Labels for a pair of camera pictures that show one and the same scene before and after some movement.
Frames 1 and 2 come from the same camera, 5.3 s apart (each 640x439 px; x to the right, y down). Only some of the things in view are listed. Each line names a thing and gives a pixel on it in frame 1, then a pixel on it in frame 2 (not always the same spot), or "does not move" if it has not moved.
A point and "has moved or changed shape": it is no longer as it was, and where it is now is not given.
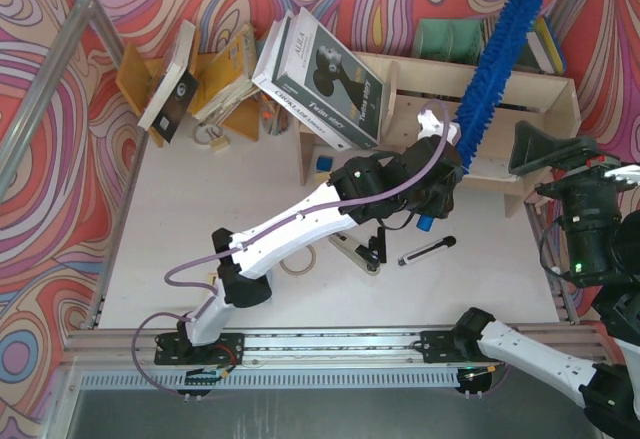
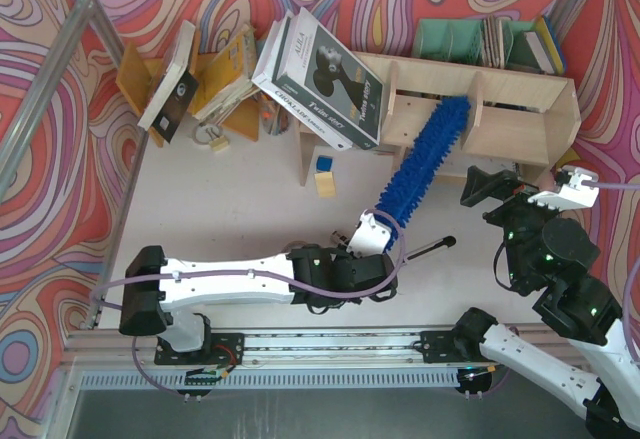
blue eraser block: x=324 y=163 does not move
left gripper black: x=447 y=170 to x=379 y=267
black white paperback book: x=171 y=99 does not move
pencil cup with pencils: x=275 y=117 does not move
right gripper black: x=576 y=182 to x=503 y=209
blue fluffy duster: x=499 y=56 has moved or changed shape
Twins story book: x=317 y=69 does not move
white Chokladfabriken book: x=304 y=113 does not move
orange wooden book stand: x=138 y=74 does not move
